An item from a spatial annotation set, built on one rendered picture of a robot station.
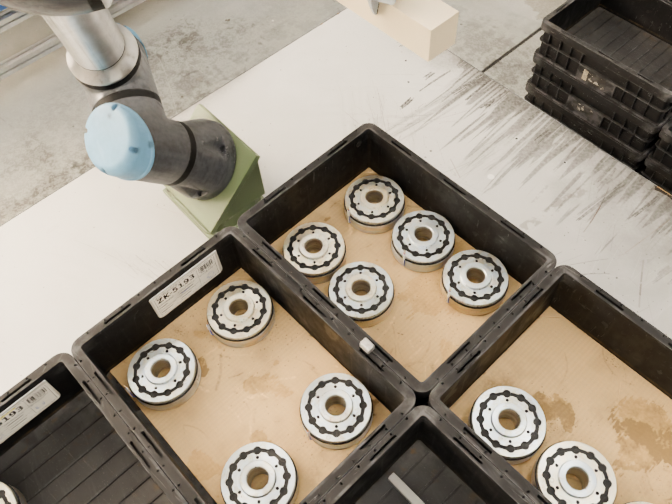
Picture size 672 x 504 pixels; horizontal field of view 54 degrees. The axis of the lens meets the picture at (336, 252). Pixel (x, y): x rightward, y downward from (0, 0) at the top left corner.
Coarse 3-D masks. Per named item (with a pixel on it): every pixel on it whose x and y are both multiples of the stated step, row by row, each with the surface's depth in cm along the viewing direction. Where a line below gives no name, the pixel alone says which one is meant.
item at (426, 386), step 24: (336, 144) 110; (312, 168) 108; (432, 168) 107; (456, 192) 104; (240, 216) 103; (264, 240) 101; (528, 240) 98; (288, 264) 98; (552, 264) 96; (312, 288) 96; (528, 288) 94; (336, 312) 94; (504, 312) 92; (360, 336) 91; (480, 336) 91; (384, 360) 89; (456, 360) 89; (408, 384) 87; (432, 384) 87
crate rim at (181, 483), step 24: (216, 240) 101; (240, 240) 101; (264, 264) 98; (144, 288) 97; (288, 288) 96; (120, 312) 96; (96, 336) 94; (96, 384) 90; (120, 408) 88; (408, 408) 86; (144, 432) 87; (384, 432) 84; (360, 456) 83; (336, 480) 81
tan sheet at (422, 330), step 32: (352, 256) 110; (384, 256) 110; (320, 288) 107; (416, 288) 106; (512, 288) 106; (384, 320) 104; (416, 320) 103; (448, 320) 103; (480, 320) 103; (416, 352) 100; (448, 352) 100
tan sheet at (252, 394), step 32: (192, 320) 105; (288, 320) 104; (224, 352) 102; (256, 352) 102; (288, 352) 101; (320, 352) 101; (224, 384) 99; (256, 384) 99; (288, 384) 99; (160, 416) 97; (192, 416) 97; (224, 416) 97; (256, 416) 96; (288, 416) 96; (384, 416) 95; (192, 448) 94; (224, 448) 94; (288, 448) 94; (320, 448) 93; (352, 448) 93; (256, 480) 91; (320, 480) 91
